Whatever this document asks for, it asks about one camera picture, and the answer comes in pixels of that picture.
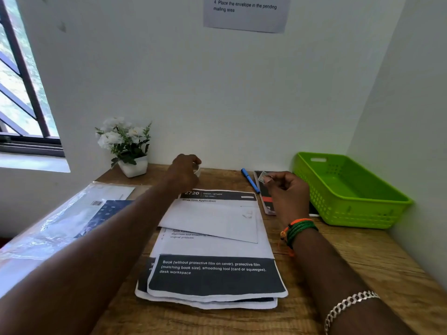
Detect person's right hand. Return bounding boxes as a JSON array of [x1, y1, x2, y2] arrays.
[[262, 171, 311, 227]]

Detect person's left hand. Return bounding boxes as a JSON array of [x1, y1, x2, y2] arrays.
[[162, 154, 203, 196]]

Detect single white envelope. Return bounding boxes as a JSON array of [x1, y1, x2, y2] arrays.
[[158, 200, 259, 244]]

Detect green plastic basket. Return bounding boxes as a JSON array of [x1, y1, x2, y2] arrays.
[[291, 152, 414, 230]]

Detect stack of printed papers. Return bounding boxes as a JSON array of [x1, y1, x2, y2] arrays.
[[135, 188, 289, 310]]

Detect clear plastic envelope wrapper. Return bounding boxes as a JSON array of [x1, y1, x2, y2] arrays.
[[0, 181, 151, 273]]

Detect person's left forearm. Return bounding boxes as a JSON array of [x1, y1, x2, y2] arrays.
[[0, 184, 182, 335]]

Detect person's right forearm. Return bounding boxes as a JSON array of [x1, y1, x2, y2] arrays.
[[291, 228, 416, 335]]

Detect black notebook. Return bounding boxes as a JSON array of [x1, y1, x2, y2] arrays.
[[254, 170, 320, 218]]

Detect orange and green thread wristbands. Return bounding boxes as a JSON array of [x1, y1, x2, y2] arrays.
[[280, 218, 319, 257]]

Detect blue pen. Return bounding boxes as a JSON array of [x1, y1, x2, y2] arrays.
[[241, 167, 261, 195]]

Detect white flower plant in pot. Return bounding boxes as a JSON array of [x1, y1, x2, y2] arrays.
[[95, 116, 153, 178]]

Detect window with metal bars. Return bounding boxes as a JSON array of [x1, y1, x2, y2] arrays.
[[0, 0, 66, 158]]

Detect silver chain bracelet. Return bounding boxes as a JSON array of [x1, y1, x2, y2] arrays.
[[324, 290, 380, 335]]

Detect paper notice on wall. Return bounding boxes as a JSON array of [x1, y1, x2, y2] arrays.
[[203, 0, 291, 34]]

